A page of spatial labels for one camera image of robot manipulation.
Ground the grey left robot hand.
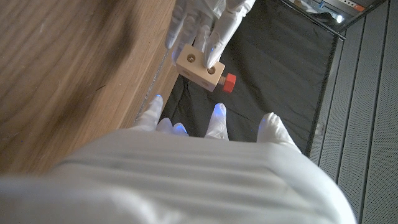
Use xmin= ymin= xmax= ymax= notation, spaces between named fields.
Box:
xmin=164 ymin=0 xmax=256 ymax=70

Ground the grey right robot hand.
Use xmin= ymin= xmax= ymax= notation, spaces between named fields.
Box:
xmin=0 ymin=94 xmax=358 ymax=224

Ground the wooden block with holes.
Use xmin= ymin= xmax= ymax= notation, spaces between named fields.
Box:
xmin=175 ymin=43 xmax=226 ymax=93

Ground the red-headed wooden screw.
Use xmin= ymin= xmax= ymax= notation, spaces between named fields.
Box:
xmin=218 ymin=73 xmax=237 ymax=94

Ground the black backdrop curtain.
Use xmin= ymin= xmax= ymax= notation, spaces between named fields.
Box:
xmin=159 ymin=0 xmax=340 ymax=156

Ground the black backdrop stand pole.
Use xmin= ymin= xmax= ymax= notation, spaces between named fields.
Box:
xmin=279 ymin=0 xmax=346 ymax=41

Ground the grey perforated panel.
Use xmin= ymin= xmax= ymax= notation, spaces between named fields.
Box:
xmin=309 ymin=0 xmax=398 ymax=224

